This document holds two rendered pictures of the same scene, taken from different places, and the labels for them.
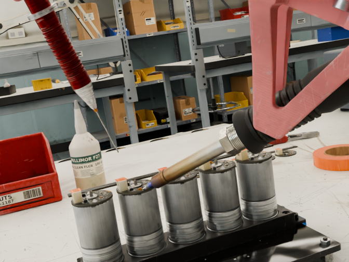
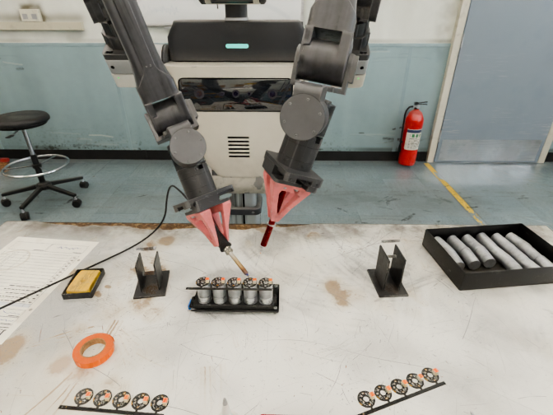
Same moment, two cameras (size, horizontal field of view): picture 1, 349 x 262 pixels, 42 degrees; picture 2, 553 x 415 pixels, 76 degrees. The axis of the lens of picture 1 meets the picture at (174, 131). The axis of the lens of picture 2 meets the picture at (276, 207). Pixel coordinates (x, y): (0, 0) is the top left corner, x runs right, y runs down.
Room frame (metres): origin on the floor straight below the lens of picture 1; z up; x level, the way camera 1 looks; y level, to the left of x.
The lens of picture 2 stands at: (0.71, 0.24, 1.23)
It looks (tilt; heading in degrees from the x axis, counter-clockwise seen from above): 29 degrees down; 201
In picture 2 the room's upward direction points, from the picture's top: straight up
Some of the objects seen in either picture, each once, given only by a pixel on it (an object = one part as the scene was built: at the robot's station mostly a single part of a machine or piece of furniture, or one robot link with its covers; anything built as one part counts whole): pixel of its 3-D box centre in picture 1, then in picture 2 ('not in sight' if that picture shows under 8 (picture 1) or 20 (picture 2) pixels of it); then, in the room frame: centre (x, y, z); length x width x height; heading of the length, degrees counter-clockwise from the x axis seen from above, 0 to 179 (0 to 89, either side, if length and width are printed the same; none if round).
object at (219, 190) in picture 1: (221, 200); (219, 291); (0.29, -0.02, 0.79); 0.02 x 0.02 x 0.05
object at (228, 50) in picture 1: (232, 49); not in sight; (3.00, -0.45, 0.80); 0.15 x 0.12 x 0.10; 39
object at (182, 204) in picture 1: (183, 211); (234, 292); (0.28, 0.00, 0.79); 0.02 x 0.02 x 0.05
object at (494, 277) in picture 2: not in sight; (493, 254); (-0.04, 0.46, 0.77); 0.24 x 0.16 x 0.04; 117
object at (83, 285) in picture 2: not in sight; (84, 282); (0.34, -0.31, 0.76); 0.07 x 0.05 x 0.02; 26
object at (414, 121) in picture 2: not in sight; (411, 133); (-2.51, 0.29, 0.29); 0.16 x 0.15 x 0.55; 110
